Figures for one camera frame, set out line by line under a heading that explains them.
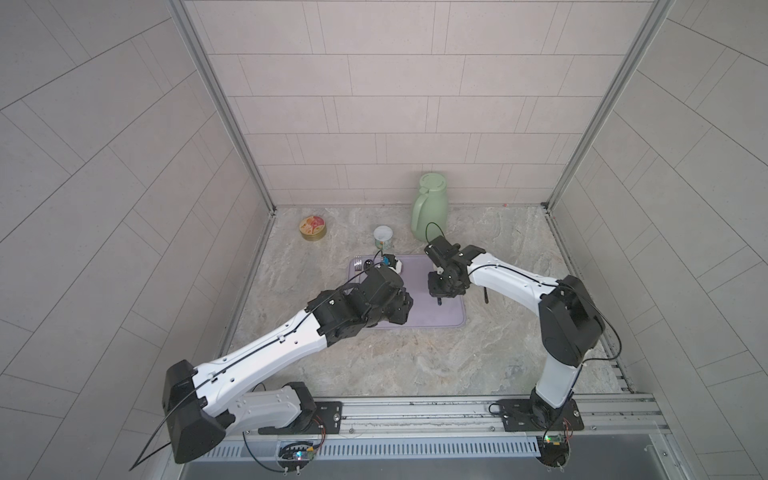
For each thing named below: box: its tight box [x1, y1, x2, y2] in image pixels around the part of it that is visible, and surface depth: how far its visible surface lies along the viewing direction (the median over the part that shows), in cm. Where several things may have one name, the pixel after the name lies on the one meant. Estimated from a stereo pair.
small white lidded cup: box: [373, 225, 393, 250], surface depth 104 cm
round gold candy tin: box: [299, 215, 327, 241], surface depth 107 cm
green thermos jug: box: [411, 173, 449, 241], surface depth 94 cm
